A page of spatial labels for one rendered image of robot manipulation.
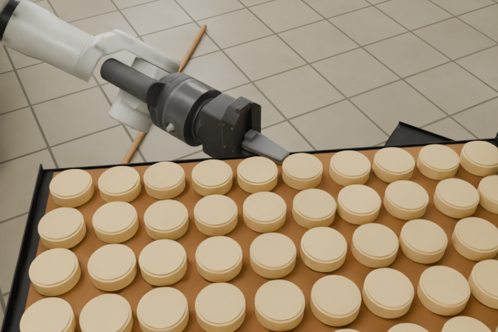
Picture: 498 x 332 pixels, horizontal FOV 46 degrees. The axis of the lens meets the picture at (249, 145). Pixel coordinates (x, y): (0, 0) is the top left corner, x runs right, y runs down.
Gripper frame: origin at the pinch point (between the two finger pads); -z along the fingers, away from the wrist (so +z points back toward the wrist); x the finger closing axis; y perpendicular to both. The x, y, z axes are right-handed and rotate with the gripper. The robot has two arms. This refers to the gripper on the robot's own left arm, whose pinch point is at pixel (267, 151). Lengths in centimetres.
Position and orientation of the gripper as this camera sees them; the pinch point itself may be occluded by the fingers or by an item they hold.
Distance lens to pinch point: 77.4
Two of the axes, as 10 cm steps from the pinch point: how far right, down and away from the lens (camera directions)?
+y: 6.3, -5.2, 5.7
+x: -0.1, -7.4, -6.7
